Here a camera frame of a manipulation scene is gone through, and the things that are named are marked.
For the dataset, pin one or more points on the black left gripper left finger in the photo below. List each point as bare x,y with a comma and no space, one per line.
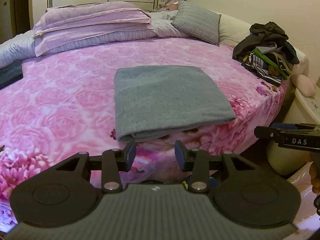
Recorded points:
113,162

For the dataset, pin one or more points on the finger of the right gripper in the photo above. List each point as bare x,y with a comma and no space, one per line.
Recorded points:
280,130

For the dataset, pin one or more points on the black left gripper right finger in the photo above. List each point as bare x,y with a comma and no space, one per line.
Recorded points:
195,161

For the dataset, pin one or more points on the grey sweatpants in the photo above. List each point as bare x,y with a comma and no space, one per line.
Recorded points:
155,101

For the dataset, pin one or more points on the person's hand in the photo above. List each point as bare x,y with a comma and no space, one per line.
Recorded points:
315,181

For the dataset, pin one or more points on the white bedside table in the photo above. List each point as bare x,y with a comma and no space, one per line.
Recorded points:
304,109

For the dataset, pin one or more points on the pink plush toy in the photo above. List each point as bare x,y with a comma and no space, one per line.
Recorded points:
304,84

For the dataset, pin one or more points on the pink floral bedspread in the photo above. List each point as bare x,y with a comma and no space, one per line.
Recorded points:
64,104

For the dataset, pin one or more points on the pile of dark clothes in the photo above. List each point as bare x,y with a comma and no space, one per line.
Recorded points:
267,53

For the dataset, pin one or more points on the cream pillow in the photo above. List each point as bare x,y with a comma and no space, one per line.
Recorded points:
243,38

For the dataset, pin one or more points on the grey knitted cushion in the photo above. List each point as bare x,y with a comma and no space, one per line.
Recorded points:
197,22

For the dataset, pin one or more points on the folded black garment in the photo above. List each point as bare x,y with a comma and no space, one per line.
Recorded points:
11,74

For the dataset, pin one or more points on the pink folded blanket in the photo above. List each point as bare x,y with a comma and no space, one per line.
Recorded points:
63,25

